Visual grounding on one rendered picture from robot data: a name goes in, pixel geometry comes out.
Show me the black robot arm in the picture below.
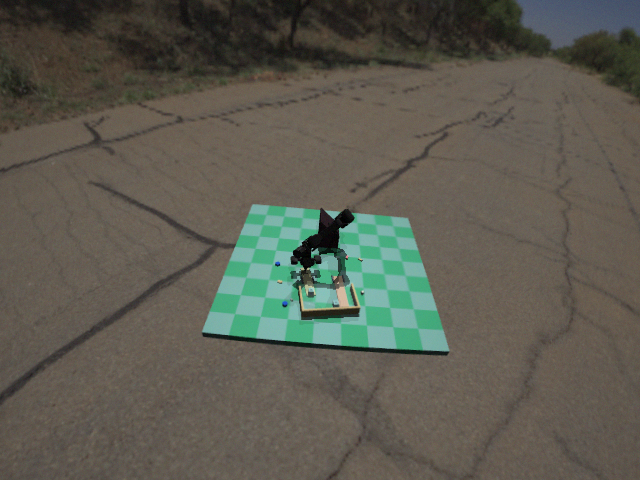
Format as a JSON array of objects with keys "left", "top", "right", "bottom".
[{"left": 293, "top": 209, "right": 355, "bottom": 268}]

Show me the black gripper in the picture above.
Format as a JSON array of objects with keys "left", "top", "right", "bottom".
[{"left": 291, "top": 252, "right": 322, "bottom": 265}]

